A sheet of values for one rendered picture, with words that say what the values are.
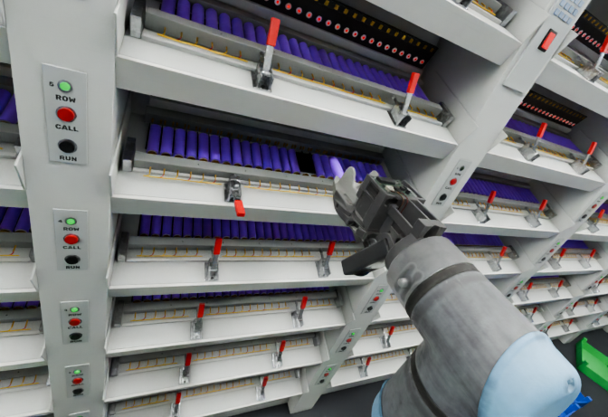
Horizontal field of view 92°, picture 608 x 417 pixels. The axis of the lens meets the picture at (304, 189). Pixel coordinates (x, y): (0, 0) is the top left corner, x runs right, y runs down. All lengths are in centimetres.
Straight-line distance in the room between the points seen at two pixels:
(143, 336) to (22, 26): 61
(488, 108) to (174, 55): 56
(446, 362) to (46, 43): 51
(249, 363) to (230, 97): 80
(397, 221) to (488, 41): 37
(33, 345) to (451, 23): 95
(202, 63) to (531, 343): 47
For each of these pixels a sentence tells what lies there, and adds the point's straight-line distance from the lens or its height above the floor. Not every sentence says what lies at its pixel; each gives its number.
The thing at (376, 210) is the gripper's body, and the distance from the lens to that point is 40.
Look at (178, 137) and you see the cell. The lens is 58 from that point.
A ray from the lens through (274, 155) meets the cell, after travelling 61.
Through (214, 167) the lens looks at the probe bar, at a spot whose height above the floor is 99.
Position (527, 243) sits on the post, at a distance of 139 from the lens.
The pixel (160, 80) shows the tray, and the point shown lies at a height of 113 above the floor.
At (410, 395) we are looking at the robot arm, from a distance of 37.
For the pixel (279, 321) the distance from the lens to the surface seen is 88.
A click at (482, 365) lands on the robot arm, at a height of 107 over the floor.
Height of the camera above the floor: 125
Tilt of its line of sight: 27 degrees down
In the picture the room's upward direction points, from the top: 21 degrees clockwise
